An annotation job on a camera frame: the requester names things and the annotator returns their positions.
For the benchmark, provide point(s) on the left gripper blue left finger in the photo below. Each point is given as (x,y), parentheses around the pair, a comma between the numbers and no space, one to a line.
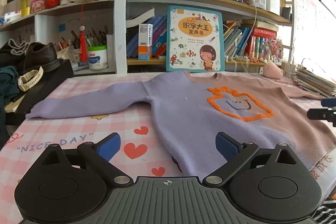
(97,157)

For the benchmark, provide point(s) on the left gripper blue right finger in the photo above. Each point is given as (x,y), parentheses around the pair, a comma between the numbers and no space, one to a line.
(237,155)

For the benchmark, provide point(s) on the purple and pink sweater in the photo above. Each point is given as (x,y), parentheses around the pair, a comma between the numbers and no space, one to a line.
(189,111)

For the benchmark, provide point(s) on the stack of notebooks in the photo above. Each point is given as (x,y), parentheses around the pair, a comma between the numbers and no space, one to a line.
(309,81)

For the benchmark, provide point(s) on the pink checkered tablecloth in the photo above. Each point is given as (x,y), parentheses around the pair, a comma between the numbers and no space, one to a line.
(34,135)

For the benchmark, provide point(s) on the pink plush toy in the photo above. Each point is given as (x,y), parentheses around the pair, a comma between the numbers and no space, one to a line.
(272,71)

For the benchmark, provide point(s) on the black box under shoe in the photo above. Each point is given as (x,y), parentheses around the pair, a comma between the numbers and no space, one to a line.
(49,82)

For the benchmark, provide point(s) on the white green pen jar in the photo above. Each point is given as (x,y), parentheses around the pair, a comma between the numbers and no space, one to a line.
(97,58)

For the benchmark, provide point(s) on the white wrist watch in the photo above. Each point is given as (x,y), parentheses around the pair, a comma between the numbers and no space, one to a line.
(30,79)

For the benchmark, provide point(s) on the red tassel charm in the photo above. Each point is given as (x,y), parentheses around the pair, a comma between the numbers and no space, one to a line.
(83,47)

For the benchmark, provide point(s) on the brown leather shoe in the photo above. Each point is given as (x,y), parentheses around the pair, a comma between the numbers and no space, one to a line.
(41,55)

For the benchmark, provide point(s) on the dark teal garment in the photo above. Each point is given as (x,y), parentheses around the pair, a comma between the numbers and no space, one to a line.
(9,90)

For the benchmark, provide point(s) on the children's sound book teal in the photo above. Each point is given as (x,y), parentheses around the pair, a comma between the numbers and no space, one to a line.
(195,40)

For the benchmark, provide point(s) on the usmile white orange box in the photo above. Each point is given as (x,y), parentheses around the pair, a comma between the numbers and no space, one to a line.
(145,40)

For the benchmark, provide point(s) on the white bookshelf frame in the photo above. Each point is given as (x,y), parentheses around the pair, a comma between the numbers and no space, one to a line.
(120,16)

